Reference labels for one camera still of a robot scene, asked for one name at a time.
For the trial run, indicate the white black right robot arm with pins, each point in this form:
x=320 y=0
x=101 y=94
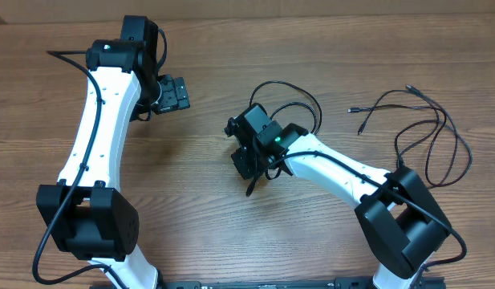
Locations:
x=400 y=219

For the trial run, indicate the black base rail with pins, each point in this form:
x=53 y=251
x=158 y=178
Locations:
x=338 y=283

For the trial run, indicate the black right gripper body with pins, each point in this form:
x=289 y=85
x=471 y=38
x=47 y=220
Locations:
x=248 y=161

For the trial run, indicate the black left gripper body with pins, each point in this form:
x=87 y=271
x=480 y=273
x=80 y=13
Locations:
x=171 y=96

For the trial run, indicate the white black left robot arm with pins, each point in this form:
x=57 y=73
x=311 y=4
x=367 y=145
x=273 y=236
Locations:
x=85 y=213

